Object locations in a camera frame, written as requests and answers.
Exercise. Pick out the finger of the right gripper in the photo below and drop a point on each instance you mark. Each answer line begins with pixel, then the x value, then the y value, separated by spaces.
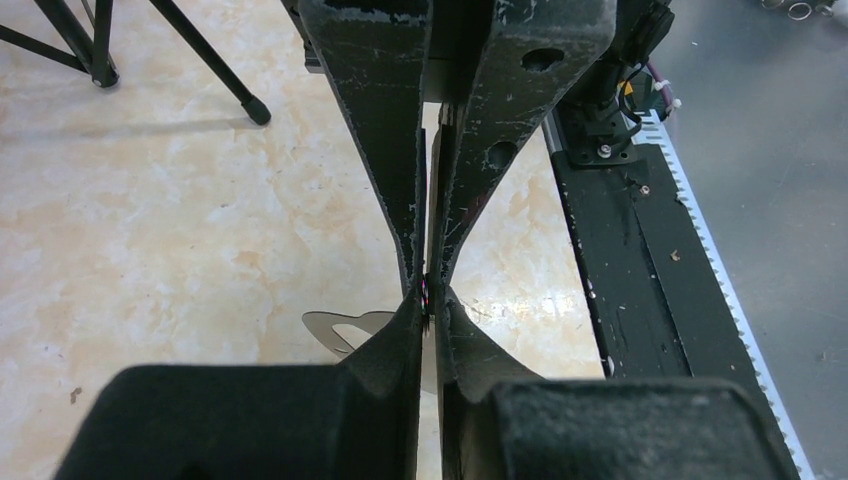
pixel 516 61
pixel 373 54

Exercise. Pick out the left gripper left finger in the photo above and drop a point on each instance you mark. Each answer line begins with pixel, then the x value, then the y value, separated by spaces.
pixel 357 419

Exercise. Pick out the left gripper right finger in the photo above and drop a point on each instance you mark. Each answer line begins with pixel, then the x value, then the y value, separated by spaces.
pixel 500 420

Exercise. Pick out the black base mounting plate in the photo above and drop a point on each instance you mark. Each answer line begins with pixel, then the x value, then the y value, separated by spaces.
pixel 657 310

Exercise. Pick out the black music stand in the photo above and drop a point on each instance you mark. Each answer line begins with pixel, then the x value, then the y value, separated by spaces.
pixel 90 52

